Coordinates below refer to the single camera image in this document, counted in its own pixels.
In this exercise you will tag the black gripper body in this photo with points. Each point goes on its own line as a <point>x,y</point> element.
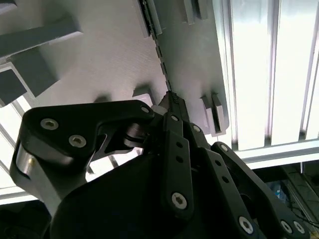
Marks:
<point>112,211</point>

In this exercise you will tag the black gripper right finger link bars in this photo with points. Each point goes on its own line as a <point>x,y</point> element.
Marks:
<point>224,169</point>

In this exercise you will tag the RAM stick with black chips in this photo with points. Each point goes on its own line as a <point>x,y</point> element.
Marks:
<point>149,22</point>

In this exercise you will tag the black gripper left finger wide plate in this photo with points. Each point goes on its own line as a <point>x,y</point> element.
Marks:
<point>74,117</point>

